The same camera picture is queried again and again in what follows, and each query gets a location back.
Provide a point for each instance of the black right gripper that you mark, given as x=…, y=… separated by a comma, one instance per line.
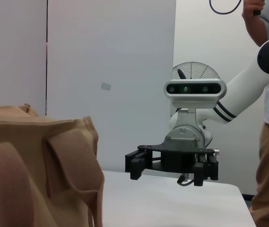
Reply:
x=172, y=157

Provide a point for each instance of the khaki fabric food bag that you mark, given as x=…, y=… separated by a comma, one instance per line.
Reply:
x=30, y=153

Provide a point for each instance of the bare person forearm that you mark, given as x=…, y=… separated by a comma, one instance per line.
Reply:
x=255, y=28

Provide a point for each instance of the bare person hand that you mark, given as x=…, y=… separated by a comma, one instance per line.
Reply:
x=251, y=4

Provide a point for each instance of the small translucent tape piece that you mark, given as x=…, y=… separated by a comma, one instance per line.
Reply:
x=106, y=86

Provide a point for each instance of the white partition board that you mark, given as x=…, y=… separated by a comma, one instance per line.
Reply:
x=110, y=59

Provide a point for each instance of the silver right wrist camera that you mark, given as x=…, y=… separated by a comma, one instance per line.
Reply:
x=193, y=89

